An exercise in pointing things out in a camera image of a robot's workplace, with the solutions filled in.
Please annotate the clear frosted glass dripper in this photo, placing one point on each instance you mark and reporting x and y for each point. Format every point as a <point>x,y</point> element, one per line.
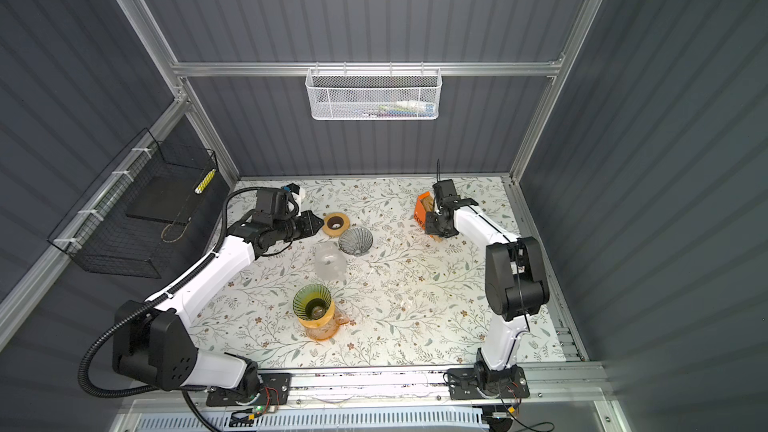
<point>330,262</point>

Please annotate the orange coffee filter holder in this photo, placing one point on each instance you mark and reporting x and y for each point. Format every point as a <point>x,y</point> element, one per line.
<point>424,204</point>

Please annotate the tubes in white basket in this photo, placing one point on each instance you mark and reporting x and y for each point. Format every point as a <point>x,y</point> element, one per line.
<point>402,109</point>

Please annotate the black wire side basket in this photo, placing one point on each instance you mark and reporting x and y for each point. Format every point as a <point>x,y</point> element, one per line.
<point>97,235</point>

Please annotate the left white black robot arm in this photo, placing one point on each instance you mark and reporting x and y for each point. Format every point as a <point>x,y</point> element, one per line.
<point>156,347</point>

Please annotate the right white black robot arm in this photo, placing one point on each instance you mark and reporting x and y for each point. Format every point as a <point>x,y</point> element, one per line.
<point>515,287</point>

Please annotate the black foam pad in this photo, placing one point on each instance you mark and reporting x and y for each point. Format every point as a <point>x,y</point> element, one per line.
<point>166,200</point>

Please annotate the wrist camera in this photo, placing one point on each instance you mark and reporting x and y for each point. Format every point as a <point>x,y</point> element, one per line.
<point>444,193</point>
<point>278,203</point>

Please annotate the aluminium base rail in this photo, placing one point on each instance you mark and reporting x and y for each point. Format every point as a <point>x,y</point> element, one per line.
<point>396,386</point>

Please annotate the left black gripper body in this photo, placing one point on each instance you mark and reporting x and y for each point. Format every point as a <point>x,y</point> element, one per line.
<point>294,227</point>

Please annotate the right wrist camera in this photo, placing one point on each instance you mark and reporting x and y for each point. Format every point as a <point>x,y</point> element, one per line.
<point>444,193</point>

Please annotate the floral table mat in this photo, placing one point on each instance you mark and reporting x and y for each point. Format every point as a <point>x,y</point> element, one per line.
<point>410,300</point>

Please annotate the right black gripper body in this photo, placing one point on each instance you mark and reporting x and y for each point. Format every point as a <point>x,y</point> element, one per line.
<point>433,225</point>

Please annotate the grey glass dripper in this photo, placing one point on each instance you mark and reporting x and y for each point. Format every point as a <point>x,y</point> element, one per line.
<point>356,241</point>

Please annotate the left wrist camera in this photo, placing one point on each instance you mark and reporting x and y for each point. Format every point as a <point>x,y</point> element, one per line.
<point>278,203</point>

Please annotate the green glass dripper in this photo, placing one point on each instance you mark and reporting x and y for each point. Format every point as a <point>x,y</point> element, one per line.
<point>311,299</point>

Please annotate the white wire wall basket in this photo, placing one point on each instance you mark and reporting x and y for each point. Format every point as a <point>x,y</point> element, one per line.
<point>336,94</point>

